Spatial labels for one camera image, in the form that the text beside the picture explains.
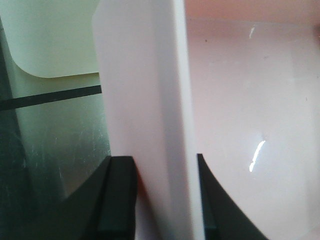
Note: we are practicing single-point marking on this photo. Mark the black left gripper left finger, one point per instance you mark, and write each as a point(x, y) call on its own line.
point(103, 208)

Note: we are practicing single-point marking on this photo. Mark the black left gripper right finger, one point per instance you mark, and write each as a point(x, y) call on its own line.
point(222, 218)

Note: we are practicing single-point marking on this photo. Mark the pink plastic bin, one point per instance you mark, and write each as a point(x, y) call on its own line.
point(237, 81)

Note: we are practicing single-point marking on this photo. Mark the black tape strip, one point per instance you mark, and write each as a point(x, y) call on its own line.
point(49, 97)

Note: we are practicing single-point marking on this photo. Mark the cream plastic basket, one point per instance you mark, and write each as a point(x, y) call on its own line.
point(50, 38)

